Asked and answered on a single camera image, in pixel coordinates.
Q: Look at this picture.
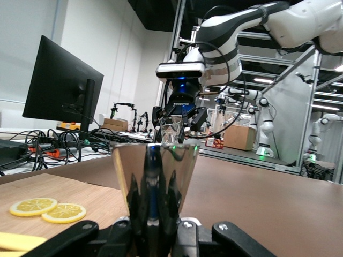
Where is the steel jigger measuring cup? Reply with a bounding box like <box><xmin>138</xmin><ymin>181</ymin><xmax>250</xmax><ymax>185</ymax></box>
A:
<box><xmin>109</xmin><ymin>143</ymin><xmax>201</xmax><ymax>257</ymax></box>

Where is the small clear glass cup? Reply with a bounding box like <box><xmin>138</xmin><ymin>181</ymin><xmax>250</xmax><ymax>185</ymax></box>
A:
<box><xmin>158</xmin><ymin>116</ymin><xmax>183</xmax><ymax>145</ymax></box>

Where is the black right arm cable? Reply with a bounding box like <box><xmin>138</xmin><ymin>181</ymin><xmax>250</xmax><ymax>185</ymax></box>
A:
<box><xmin>160</xmin><ymin>5</ymin><xmax>269</xmax><ymax>140</ymax></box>

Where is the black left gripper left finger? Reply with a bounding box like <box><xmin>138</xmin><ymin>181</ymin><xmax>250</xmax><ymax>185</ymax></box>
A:
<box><xmin>20</xmin><ymin>220</ymin><xmax>132</xmax><ymax>257</ymax></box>

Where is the black computer monitor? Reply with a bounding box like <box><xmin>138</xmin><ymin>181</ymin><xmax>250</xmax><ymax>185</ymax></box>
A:
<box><xmin>23</xmin><ymin>34</ymin><xmax>105</xmax><ymax>133</ymax></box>

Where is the large cardboard box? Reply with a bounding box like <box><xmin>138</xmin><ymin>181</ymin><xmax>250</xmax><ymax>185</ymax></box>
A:
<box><xmin>223</xmin><ymin>125</ymin><xmax>257</xmax><ymax>151</ymax></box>

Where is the black articulated desk stand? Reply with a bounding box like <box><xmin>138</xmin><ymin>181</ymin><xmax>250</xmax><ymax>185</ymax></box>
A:
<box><xmin>133</xmin><ymin>111</ymin><xmax>151</xmax><ymax>132</ymax></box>
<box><xmin>110</xmin><ymin>101</ymin><xmax>136</xmax><ymax>120</ymax></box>

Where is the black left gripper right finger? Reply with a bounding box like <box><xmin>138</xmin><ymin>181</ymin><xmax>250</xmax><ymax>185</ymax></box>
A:
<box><xmin>174</xmin><ymin>220</ymin><xmax>277</xmax><ymax>257</ymax></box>

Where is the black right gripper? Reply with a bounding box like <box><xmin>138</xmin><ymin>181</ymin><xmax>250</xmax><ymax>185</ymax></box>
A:
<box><xmin>152</xmin><ymin>79</ymin><xmax>208</xmax><ymax>144</ymax></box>

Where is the aluminium profile frame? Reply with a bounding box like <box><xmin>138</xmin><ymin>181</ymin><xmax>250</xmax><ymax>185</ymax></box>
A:
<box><xmin>158</xmin><ymin>0</ymin><xmax>343</xmax><ymax>185</ymax></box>

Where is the small cardboard box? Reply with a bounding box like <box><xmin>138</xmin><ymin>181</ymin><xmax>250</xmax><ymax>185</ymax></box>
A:
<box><xmin>103</xmin><ymin>117</ymin><xmax>129</xmax><ymax>132</ymax></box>

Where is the lemon slice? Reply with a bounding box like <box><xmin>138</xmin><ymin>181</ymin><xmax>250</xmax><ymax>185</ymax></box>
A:
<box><xmin>41</xmin><ymin>202</ymin><xmax>87</xmax><ymax>224</ymax></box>
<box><xmin>9</xmin><ymin>197</ymin><xmax>58</xmax><ymax>217</ymax></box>

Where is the yellow plastic fork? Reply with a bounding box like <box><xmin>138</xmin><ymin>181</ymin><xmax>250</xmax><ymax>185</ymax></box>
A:
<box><xmin>0</xmin><ymin>231</ymin><xmax>48</xmax><ymax>251</ymax></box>

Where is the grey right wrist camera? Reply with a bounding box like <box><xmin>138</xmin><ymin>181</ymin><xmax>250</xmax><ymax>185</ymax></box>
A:
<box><xmin>156</xmin><ymin>62</ymin><xmax>206</xmax><ymax>80</ymax></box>

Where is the orange patterned box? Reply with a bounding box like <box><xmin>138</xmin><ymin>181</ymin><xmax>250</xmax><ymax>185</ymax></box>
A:
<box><xmin>205</xmin><ymin>137</ymin><xmax>225</xmax><ymax>149</ymax></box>

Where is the wooden cutting board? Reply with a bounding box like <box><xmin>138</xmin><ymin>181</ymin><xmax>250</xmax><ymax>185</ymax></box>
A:
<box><xmin>0</xmin><ymin>173</ymin><xmax>130</xmax><ymax>257</ymax></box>

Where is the brown table cover sheet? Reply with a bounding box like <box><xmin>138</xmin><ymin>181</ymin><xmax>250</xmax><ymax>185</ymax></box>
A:
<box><xmin>0</xmin><ymin>154</ymin><xmax>343</xmax><ymax>257</ymax></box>

